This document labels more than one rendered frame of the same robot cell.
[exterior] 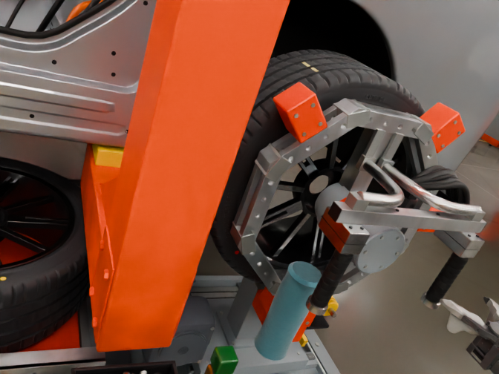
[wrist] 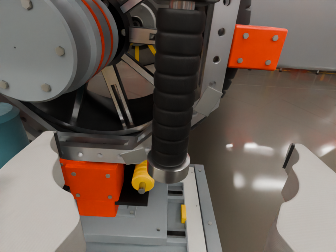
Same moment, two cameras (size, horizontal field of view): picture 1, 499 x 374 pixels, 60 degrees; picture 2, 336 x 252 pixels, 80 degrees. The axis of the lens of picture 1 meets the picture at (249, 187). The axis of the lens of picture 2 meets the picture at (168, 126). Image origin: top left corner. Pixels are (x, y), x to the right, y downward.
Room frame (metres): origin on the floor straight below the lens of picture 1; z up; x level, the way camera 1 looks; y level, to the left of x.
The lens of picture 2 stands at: (0.76, -0.59, 0.89)
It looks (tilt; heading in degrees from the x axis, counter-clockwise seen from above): 29 degrees down; 29
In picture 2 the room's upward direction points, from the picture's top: 4 degrees clockwise
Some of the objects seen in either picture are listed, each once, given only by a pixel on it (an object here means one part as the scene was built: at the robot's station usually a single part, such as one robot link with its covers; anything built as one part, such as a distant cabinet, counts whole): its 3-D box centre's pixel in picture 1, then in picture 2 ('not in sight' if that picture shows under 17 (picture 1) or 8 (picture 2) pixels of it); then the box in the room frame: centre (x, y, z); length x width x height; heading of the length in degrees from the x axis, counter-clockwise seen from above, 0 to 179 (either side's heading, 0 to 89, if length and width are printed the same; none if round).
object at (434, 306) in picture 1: (445, 278); (173, 100); (0.90, -0.51, 0.83); 0.04 x 0.04 x 0.16
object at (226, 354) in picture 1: (223, 360); not in sight; (0.62, -0.07, 0.64); 0.04 x 0.04 x 0.04; 31
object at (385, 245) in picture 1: (356, 225); (61, 38); (0.96, -0.28, 0.85); 0.21 x 0.14 x 0.14; 31
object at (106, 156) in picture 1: (118, 150); not in sight; (1.17, 0.41, 0.70); 0.14 x 0.14 x 0.05; 31
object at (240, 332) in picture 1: (251, 309); (117, 182); (1.16, -0.15, 0.32); 0.40 x 0.30 x 0.28; 121
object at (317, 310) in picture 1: (330, 279); not in sight; (0.73, -0.21, 0.83); 0.04 x 0.04 x 0.16
